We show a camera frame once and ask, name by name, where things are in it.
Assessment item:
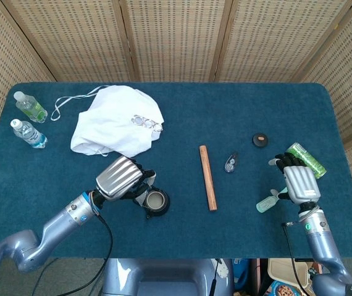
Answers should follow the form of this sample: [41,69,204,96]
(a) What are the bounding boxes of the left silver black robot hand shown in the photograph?
[95,155,157,206]

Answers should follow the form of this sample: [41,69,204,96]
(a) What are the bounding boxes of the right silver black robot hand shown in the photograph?
[268,153,322,206]

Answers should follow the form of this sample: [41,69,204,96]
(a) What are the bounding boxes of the black cast iron teapot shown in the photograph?
[132,187,170,220]

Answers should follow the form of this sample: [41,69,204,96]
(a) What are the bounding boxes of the black teapot lid wooden knob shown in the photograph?
[252,132,270,148]

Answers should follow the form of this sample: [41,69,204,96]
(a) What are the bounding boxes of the green drink can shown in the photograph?
[285,142,327,179]

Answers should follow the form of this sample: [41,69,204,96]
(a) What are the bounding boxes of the mint green scrub brush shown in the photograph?
[256,188,290,213]

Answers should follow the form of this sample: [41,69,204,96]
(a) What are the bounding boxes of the clear blue correction tape dispenser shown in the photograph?
[224,151,238,173]

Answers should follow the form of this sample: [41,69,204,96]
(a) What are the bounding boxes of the beige cardboard carton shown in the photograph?
[268,258,312,290]

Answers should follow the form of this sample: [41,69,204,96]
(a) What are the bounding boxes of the wooden rolling pin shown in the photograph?
[198,145,218,212]

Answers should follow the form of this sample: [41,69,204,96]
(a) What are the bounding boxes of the blue table cover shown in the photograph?
[0,81,352,260]

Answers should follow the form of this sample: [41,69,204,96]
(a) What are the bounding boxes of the clear bottle with blue label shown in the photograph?
[10,118,48,149]

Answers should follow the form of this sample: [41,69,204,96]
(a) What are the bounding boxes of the blue cookie box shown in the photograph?
[262,279,291,296]

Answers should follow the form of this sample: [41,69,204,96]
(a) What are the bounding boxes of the grey robot torso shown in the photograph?
[101,258,235,296]

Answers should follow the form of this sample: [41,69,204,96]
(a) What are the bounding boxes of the clear bottle with green label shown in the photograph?
[13,91,48,124]

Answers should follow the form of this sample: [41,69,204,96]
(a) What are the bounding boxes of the woven wooden folding screen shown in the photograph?
[0,0,352,213]

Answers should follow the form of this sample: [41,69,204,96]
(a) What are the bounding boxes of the white cloth drawstring bag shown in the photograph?
[50,84,166,158]

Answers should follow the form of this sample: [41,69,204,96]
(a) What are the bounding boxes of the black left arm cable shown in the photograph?
[30,213,114,296]

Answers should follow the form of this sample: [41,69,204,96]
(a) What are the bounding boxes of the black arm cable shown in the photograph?
[282,221,311,296]
[30,213,114,296]

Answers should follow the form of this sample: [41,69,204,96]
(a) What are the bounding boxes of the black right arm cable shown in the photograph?
[282,221,311,296]

